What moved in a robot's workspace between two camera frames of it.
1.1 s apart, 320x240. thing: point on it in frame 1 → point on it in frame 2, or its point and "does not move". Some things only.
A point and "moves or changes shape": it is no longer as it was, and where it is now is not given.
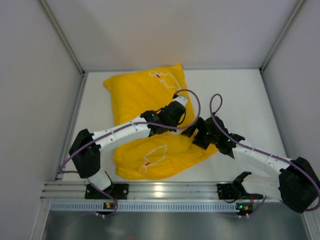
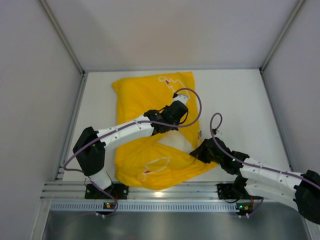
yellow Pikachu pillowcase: [133, 95] moves or changes shape
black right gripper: [198, 130] → [203, 152]
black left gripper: [176, 115] does not move
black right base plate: [227, 191] does not move
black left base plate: [118, 191] does not move
